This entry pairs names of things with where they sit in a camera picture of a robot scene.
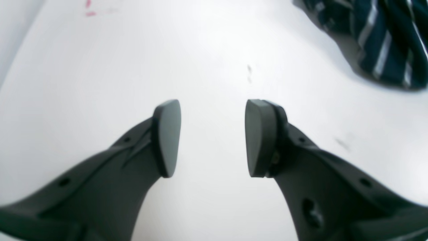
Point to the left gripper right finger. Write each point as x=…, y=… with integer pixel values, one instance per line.
x=329, y=199

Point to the black white striped T-shirt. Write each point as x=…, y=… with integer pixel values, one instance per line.
x=391, y=36

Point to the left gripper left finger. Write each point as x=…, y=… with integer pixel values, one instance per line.
x=100, y=198

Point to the red tape rectangle marking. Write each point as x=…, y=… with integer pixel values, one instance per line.
x=99, y=7

